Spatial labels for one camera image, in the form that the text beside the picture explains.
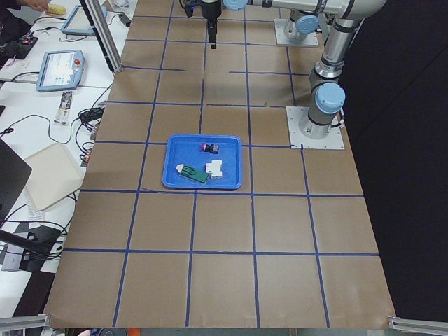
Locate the beige plastic tray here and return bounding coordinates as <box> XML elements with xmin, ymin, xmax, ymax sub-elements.
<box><xmin>24</xmin><ymin>143</ymin><xmax>84</xmax><ymax>211</ymax></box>

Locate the green circuit board module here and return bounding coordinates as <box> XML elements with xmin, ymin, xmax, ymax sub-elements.
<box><xmin>176</xmin><ymin>164</ymin><xmax>209</xmax><ymax>184</ymax></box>

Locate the aluminium frame post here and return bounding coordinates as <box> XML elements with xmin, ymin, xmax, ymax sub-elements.
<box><xmin>80</xmin><ymin>0</ymin><xmax>123</xmax><ymax>74</ymax></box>

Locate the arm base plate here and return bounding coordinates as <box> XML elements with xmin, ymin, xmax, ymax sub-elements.
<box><xmin>274</xmin><ymin>18</ymin><xmax>319</xmax><ymax>48</ymax></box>
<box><xmin>286</xmin><ymin>106</ymin><xmax>345</xmax><ymax>150</ymax></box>

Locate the far teach pendant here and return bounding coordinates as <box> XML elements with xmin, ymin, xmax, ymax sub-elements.
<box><xmin>61</xmin><ymin>5</ymin><xmax>95</xmax><ymax>36</ymax></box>

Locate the teach pendant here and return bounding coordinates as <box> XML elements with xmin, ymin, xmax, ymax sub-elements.
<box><xmin>36</xmin><ymin>50</ymin><xmax>85</xmax><ymax>92</ymax></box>
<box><xmin>61</xmin><ymin>5</ymin><xmax>95</xmax><ymax>36</ymax></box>

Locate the red emergency stop button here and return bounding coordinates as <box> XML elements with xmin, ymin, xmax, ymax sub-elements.
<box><xmin>201</xmin><ymin>143</ymin><xmax>219</xmax><ymax>154</ymax></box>

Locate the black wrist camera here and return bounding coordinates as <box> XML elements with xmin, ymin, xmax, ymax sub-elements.
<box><xmin>179</xmin><ymin>0</ymin><xmax>195</xmax><ymax>18</ymax></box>

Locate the black power adapter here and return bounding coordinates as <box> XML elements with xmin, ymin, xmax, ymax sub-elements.
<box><xmin>79</xmin><ymin>107</ymin><xmax>104</xmax><ymax>123</ymax></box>

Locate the near teach pendant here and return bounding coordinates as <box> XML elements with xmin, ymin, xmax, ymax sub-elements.
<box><xmin>36</xmin><ymin>50</ymin><xmax>85</xmax><ymax>92</ymax></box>

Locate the blue plastic tray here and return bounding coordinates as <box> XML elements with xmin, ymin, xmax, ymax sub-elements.
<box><xmin>162</xmin><ymin>134</ymin><xmax>243</xmax><ymax>190</ymax></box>

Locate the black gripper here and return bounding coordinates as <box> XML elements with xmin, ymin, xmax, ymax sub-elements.
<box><xmin>200</xmin><ymin>0</ymin><xmax>221</xmax><ymax>49</ymax></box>

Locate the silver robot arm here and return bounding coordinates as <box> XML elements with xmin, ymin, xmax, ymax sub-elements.
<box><xmin>183</xmin><ymin>1</ymin><xmax>322</xmax><ymax>49</ymax></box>
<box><xmin>299</xmin><ymin>1</ymin><xmax>386</xmax><ymax>139</ymax></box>

